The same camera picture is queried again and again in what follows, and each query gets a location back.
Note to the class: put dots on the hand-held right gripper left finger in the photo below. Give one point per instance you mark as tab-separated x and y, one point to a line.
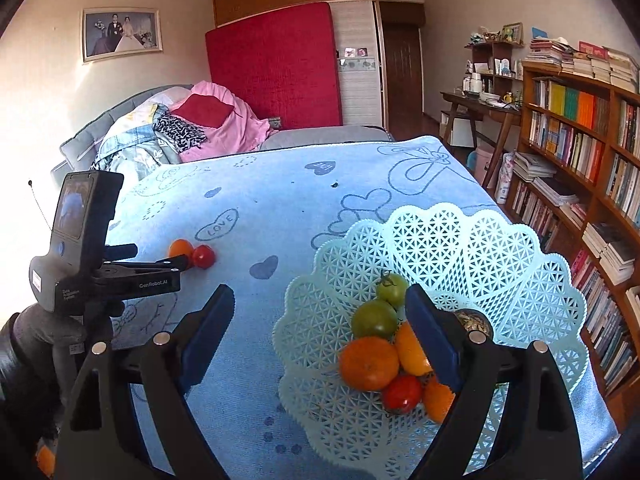
205	340

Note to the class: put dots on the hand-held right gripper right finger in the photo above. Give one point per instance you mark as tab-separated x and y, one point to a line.
432	340

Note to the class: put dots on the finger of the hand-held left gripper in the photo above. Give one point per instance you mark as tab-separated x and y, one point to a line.
120	252
172	261

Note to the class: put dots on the orange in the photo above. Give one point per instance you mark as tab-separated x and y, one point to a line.
369	370
179	249
411	350
436	400

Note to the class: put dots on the red tomato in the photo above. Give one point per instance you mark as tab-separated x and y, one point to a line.
204	256
401	394

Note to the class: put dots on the large green tomato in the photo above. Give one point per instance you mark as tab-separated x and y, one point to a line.
374	317

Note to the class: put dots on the white lattice plastic basket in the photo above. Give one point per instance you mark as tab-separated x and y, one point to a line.
475	245

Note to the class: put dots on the person's left forearm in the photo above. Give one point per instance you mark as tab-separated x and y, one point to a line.
20	390

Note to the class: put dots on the person's left hand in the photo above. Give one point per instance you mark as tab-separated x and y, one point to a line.
50	332

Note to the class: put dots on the blue printed towel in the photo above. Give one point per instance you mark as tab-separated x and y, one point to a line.
280	210

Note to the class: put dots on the denim cloth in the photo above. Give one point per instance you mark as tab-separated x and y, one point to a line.
125	132

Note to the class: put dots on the grey padded headboard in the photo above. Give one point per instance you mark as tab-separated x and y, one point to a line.
85	135

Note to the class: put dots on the leopard print cloth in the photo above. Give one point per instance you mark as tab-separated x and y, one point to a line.
180	132

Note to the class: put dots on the pink blanket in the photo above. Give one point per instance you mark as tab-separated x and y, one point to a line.
225	132

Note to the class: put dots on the white yellow pillow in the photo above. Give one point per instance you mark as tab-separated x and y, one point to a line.
162	95

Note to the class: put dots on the white printed bag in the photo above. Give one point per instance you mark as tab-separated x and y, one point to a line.
502	180

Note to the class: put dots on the pink plastic bin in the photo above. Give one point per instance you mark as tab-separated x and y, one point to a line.
484	160

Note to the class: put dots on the piles of loose books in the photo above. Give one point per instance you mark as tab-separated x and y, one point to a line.
540	175

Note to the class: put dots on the grey bed mattress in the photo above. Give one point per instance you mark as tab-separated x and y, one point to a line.
325	136

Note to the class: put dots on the red mattress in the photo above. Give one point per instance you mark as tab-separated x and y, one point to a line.
272	70

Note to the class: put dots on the framed wedding photo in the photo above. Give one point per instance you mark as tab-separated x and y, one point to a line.
122	34

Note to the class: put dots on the wooden desk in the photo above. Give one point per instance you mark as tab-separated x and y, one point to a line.
475	105

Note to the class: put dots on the wooden bookshelf with books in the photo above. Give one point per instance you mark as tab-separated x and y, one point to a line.
575	145

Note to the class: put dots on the white wardrobe with wooden top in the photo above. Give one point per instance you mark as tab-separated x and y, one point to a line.
357	95

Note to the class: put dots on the dark wooden door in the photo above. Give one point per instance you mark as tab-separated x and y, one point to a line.
402	75

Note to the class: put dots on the small photos on wardrobe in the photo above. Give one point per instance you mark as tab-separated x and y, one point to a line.
355	52

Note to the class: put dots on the wooden desk shelf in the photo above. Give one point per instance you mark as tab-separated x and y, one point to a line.
487	52

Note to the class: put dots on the stacks of books atop bookshelf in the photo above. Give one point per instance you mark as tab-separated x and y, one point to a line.
575	57

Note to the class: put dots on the blue card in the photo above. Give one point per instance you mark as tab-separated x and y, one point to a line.
539	33

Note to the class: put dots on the small picture frame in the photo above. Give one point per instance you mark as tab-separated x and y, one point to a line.
512	32

